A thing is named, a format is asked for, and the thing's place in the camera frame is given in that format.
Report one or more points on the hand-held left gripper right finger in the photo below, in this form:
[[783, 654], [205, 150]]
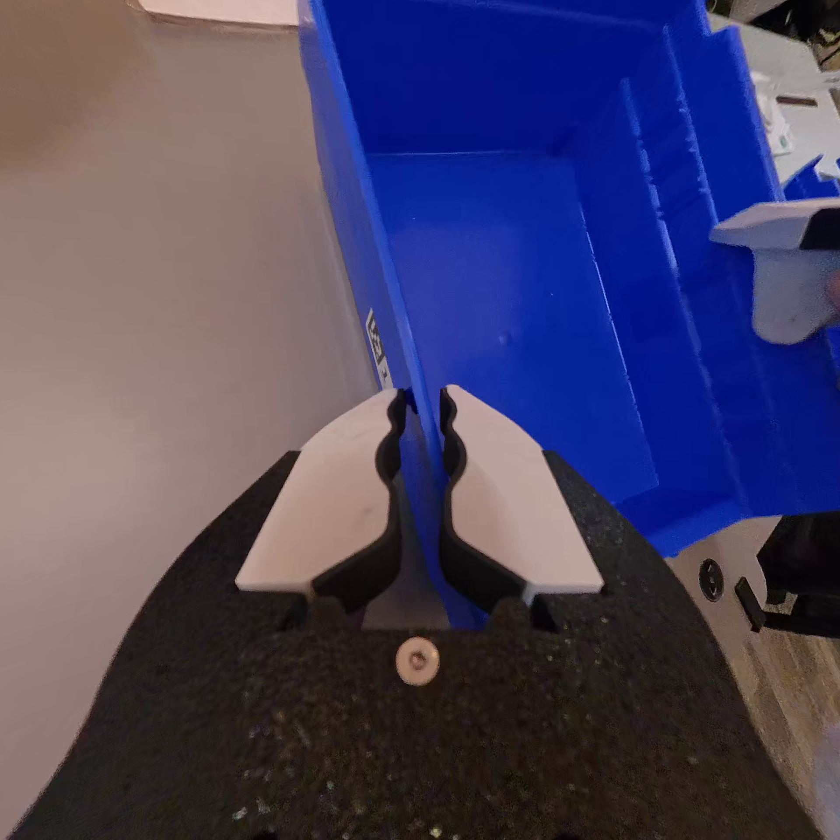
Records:
[[518, 512]]

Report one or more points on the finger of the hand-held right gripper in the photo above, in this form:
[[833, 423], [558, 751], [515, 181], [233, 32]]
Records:
[[761, 226]]

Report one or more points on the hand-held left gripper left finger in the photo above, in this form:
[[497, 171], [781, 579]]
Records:
[[321, 512]]

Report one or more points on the black round table grommet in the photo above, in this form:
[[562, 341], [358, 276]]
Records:
[[711, 581]]

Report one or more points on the black office chair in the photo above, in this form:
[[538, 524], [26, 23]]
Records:
[[800, 571]]

